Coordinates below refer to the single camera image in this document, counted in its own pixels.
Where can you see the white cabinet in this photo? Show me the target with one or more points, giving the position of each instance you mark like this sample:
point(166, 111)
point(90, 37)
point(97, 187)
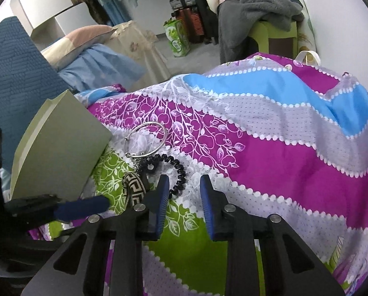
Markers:
point(39, 12)

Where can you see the green plastic stool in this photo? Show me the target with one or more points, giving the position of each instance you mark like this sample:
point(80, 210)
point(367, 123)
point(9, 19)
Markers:
point(264, 37)

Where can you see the black suitcase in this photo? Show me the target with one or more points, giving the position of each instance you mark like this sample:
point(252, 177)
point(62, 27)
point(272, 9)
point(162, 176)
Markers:
point(207, 21)

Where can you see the beige lace cloth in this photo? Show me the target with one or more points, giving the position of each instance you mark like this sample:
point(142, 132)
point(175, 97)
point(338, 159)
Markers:
point(140, 46)

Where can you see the red ribbed suitcase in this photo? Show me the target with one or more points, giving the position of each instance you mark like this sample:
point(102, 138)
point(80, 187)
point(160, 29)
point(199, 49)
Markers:
point(191, 24)

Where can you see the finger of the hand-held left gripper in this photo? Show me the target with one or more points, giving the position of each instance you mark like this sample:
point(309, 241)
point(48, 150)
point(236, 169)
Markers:
point(82, 206)

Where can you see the green shopping bag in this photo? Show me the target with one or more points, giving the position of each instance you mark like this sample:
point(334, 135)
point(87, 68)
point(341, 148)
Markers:
point(177, 38)

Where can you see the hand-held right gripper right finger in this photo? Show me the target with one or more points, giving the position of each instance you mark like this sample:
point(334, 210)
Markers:
point(206, 205)

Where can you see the light blue bed sheet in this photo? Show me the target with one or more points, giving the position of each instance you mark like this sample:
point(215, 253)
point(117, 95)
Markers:
point(103, 67)

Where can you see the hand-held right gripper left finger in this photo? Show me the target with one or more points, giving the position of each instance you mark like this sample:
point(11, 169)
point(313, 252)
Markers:
point(161, 205)

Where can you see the teal cloth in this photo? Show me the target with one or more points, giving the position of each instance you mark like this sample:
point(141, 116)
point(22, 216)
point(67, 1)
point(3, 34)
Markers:
point(122, 0)

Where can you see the floral printed board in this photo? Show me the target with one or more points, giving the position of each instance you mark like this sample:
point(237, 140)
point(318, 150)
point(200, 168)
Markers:
point(307, 27)

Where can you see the striped floral blanket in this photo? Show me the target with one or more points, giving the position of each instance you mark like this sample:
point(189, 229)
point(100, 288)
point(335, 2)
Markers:
point(264, 148)

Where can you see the silver bangle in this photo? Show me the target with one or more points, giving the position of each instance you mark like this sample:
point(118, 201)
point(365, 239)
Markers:
point(131, 137)

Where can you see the pink beige pillow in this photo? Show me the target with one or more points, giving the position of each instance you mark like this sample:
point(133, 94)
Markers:
point(79, 40)

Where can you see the grey fleece garment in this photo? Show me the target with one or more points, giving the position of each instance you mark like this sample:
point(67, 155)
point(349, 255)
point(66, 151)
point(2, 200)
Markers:
point(248, 12)

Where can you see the olive green cardboard box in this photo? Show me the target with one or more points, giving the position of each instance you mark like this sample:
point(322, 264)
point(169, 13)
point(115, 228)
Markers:
point(63, 148)

